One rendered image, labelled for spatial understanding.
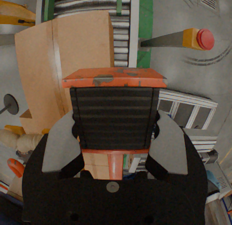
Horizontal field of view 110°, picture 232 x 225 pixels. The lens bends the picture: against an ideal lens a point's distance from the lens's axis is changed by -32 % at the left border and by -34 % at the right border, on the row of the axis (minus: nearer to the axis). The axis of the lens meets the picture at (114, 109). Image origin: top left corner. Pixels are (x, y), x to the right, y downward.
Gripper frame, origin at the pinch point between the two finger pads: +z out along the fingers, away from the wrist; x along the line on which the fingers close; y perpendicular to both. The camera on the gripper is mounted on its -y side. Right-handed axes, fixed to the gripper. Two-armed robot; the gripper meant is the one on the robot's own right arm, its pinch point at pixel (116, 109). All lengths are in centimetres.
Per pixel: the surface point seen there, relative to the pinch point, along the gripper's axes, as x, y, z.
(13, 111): -181, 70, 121
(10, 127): -35.8, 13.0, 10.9
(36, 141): -18.5, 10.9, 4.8
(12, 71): -156, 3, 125
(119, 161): 0.5, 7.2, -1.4
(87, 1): -19, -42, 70
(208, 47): 27.8, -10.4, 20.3
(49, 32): -23.8, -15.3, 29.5
